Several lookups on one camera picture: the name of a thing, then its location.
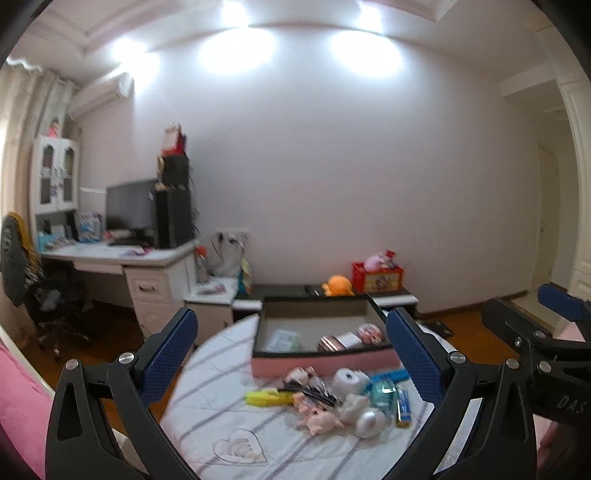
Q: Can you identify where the black office chair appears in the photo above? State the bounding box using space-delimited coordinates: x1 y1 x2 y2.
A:
1 212 88 362

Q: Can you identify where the black computer monitor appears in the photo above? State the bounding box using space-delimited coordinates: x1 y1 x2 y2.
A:
105 179 156 231

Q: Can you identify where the white air conditioner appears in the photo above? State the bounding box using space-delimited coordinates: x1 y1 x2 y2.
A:
68 72 134 120

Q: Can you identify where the striped white table cloth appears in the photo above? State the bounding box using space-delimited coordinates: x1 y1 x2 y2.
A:
158 313 468 480

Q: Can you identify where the white robot figurine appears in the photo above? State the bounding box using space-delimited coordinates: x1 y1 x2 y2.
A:
332 368 370 398

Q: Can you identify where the orange octopus plush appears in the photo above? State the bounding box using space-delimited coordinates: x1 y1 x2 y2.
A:
322 275 355 297

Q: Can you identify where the white glass cabinet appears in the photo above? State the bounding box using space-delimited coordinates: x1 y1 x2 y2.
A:
30 136 80 216

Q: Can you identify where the rose gold box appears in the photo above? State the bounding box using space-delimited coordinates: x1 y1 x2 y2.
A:
318 332 363 352

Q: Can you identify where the black computer tower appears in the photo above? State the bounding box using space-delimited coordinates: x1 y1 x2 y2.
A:
151 189 193 249

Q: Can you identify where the yellow highlighter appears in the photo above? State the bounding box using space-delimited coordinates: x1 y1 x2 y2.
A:
245 389 294 408

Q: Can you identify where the snack bag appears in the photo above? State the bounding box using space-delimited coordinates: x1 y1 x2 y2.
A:
238 258 252 296

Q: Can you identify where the red toy crate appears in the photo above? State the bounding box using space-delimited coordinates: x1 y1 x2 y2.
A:
351 262 405 294

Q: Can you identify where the black floor scale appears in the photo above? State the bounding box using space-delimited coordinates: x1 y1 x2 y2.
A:
425 321 454 339

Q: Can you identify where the pink black storage box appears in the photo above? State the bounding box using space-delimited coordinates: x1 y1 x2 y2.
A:
250 295 401 377

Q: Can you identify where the black subwoofer speaker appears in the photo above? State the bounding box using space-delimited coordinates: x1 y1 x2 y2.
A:
158 154 189 187

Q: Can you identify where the white plug adapter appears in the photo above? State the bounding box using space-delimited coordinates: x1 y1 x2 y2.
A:
353 408 387 439

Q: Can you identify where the green card case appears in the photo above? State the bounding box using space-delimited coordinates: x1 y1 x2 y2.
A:
264 329 303 353

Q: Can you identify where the pink pig doll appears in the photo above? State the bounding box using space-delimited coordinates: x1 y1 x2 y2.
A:
293 393 344 436

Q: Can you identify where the pink plush in crate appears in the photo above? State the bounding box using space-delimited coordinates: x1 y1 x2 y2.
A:
363 252 389 272

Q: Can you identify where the teal egg case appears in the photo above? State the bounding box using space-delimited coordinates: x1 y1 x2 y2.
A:
370 379 398 412

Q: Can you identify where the white desk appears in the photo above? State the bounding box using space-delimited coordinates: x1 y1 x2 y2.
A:
42 240 197 338

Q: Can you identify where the red capped bottle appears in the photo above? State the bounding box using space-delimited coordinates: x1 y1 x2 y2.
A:
195 245 211 284

